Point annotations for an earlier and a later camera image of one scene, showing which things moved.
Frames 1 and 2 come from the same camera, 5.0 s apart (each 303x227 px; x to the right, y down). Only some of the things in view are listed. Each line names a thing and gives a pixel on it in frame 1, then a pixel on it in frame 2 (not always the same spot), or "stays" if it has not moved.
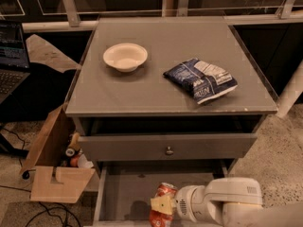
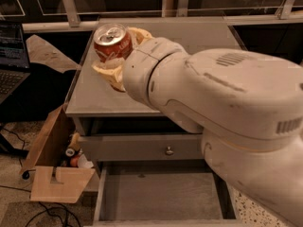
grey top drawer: x=168 y=147 stays
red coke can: x=157 y=218 → x=112 y=42
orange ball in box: x=74 y=162 stays
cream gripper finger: x=165 y=204 → x=113 y=71
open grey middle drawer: x=124 y=189 stays
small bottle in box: x=73 y=146 stays
